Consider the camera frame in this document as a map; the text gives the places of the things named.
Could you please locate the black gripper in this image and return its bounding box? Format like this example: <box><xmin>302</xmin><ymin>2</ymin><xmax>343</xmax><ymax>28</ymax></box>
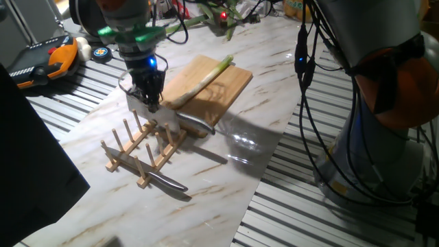
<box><xmin>123</xmin><ymin>53</ymin><xmax>167</xmax><ymax>113</ymax></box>

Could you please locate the steel cleaver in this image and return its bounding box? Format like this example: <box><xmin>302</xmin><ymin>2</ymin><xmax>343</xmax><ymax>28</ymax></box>
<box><xmin>126</xmin><ymin>93</ymin><xmax>217</xmax><ymax>136</ymax></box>

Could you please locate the single white green scallion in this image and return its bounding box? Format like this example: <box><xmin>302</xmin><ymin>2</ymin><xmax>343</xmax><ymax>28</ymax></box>
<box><xmin>169</xmin><ymin>54</ymin><xmax>235</xmax><ymax>110</ymax></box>

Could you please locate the wooden peg rack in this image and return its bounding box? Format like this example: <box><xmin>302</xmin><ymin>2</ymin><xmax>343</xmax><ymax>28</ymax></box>
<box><xmin>99</xmin><ymin>108</ymin><xmax>189</xmax><ymax>189</ymax></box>

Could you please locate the wooden cutting board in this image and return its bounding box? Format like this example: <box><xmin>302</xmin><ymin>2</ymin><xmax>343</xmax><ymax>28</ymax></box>
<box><xmin>158</xmin><ymin>54</ymin><xmax>254</xmax><ymax>139</ymax></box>

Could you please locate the round blue black tape measure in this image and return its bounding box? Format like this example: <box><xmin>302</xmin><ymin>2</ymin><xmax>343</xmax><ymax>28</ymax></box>
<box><xmin>91</xmin><ymin>47</ymin><xmax>113</xmax><ymax>64</ymax></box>

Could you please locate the small white rounded object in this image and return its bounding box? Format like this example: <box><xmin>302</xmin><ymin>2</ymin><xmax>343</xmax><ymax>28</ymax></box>
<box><xmin>75</xmin><ymin>36</ymin><xmax>93</xmax><ymax>62</ymax></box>

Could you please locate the pointed steel kitchen knife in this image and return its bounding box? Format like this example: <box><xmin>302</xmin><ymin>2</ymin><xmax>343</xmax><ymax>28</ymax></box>
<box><xmin>105</xmin><ymin>146</ymin><xmax>189</xmax><ymax>193</ymax></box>

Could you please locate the black round spool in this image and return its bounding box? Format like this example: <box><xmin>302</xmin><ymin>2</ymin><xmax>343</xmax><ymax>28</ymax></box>
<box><xmin>68</xmin><ymin>0</ymin><xmax>107</xmax><ymax>37</ymax></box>

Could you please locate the orange black teach pendant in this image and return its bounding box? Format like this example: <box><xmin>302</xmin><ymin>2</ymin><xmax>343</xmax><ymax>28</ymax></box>
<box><xmin>6</xmin><ymin>34</ymin><xmax>80</xmax><ymax>90</ymax></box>

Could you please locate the marble pattern table mat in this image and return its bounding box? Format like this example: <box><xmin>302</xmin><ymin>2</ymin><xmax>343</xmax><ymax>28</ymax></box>
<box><xmin>20</xmin><ymin>13</ymin><xmax>327</xmax><ymax>247</ymax></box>

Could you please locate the white plastic bag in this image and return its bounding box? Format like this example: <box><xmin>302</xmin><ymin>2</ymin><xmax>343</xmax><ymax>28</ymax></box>
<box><xmin>239</xmin><ymin>1</ymin><xmax>255</xmax><ymax>18</ymax></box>

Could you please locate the clear bag of yellow fruit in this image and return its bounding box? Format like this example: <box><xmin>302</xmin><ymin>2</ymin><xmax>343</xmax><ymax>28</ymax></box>
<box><xmin>283</xmin><ymin>0</ymin><xmax>306</xmax><ymax>18</ymax></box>

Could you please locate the green wrist mount plate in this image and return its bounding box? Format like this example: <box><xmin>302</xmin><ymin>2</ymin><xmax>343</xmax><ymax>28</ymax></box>
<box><xmin>97</xmin><ymin>23</ymin><xmax>167</xmax><ymax>44</ymax></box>

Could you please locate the upright aluminium frame post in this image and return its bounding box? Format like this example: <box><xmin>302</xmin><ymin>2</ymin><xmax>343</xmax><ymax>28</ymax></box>
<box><xmin>5</xmin><ymin>0</ymin><xmax>38</xmax><ymax>45</ymax></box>

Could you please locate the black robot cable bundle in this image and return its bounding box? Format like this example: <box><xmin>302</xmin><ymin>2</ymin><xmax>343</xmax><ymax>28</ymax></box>
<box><xmin>150</xmin><ymin>0</ymin><xmax>439</xmax><ymax>207</ymax></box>

